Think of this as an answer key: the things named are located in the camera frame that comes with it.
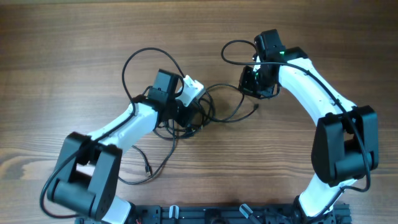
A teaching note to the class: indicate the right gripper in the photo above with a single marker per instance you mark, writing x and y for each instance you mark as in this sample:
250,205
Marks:
244,84

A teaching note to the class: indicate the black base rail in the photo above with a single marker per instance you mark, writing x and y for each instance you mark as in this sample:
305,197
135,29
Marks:
272,213

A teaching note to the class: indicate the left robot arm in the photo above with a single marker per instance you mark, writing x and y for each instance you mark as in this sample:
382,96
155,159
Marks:
86,174

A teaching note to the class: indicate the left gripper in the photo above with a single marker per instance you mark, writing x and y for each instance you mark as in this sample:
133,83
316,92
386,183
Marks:
189,111

